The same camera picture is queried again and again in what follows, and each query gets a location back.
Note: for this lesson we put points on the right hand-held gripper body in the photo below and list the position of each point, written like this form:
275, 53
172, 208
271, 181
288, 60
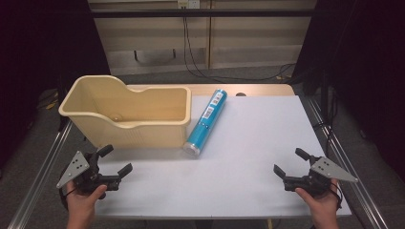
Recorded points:
318, 181

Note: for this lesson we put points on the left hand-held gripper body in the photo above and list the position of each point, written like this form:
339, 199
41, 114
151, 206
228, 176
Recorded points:
90, 178

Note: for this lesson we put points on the beige plastic bin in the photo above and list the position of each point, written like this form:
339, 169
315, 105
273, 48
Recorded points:
149, 133

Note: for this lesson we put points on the blue cylindrical roll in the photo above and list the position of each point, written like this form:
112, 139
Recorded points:
205, 125

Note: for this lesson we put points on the person's right hand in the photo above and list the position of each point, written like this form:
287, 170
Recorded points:
323, 206

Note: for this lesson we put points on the person's left hand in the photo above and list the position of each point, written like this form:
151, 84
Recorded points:
81, 205

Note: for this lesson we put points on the white table mat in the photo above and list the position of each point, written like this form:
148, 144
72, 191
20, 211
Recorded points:
254, 159

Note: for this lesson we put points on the black curtain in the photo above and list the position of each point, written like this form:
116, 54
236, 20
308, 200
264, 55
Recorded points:
366, 63
38, 47

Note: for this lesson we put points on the black horizontal bar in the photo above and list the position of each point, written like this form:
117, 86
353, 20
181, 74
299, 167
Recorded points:
197, 13

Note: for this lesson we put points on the aluminium frame rail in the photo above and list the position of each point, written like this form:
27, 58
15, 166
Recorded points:
38, 178
353, 165

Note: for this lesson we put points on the beige wall cabinet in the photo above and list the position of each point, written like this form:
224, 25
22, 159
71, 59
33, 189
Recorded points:
254, 38

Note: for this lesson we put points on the white wall socket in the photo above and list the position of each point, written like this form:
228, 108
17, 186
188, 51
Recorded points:
189, 4

